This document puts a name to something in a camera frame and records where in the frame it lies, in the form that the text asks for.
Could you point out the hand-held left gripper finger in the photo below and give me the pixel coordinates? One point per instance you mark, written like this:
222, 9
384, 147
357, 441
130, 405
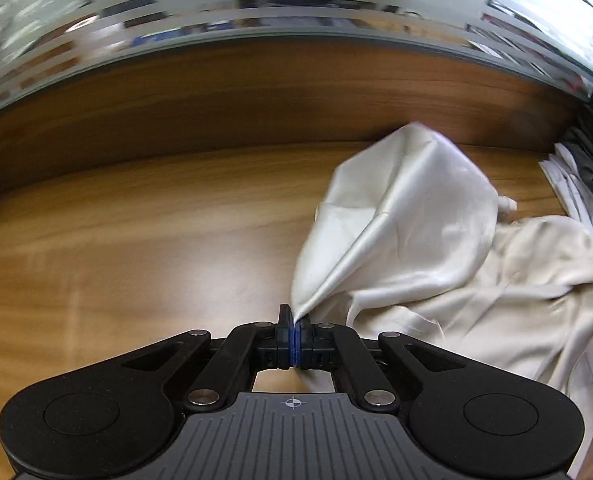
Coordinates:
289, 342
299, 345

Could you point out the cream satin short-sleeved shirt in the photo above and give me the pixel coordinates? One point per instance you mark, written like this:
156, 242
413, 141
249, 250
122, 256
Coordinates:
416, 220

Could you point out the white folded garment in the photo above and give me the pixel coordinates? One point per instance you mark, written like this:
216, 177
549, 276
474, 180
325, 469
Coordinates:
573, 185

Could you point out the frosted striped glass partition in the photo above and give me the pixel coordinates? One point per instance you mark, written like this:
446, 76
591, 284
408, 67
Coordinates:
226, 5

